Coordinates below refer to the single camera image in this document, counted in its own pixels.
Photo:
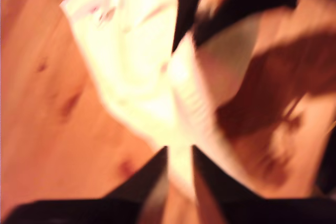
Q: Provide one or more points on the white towel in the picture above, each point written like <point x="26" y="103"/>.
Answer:
<point x="126" y="51"/>

